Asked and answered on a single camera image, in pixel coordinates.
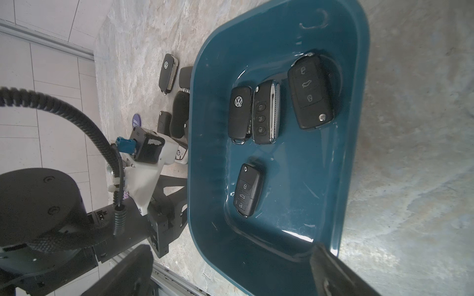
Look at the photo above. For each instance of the black key fob bottom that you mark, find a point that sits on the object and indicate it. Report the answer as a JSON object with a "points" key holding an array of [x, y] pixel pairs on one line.
{"points": [[248, 189]]}

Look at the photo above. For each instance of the black VW key top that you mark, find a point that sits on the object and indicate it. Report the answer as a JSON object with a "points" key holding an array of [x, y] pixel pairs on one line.
{"points": [[168, 72]]}

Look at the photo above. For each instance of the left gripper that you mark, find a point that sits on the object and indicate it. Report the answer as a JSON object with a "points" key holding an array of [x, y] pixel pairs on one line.
{"points": [[167, 213]]}

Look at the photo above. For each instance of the silver BMW key fob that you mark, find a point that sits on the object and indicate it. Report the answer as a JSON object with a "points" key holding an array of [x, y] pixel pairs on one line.
{"points": [[181, 155]]}

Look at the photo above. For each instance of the purple small blind chip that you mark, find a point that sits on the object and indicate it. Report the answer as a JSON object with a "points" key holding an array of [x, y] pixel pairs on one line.
{"points": [[136, 120]]}

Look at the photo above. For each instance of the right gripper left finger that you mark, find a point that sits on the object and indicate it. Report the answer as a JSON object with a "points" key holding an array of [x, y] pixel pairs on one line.
{"points": [[130, 277]]}

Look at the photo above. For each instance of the black chrome key fob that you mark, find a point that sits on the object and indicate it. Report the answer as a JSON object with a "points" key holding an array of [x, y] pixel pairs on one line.
{"points": [[266, 112]]}

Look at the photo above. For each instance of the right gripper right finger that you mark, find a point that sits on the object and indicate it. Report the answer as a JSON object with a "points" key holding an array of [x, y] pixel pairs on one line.
{"points": [[333, 278]]}

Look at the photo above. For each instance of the teal storage tray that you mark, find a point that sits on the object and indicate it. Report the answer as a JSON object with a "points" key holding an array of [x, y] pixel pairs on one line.
{"points": [[307, 173]]}

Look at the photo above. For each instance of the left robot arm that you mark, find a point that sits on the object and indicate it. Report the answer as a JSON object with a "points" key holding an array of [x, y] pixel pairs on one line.
{"points": [[48, 238]]}

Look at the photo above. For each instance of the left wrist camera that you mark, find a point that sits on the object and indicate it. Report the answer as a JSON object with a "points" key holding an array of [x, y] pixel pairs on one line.
{"points": [[141, 159]]}

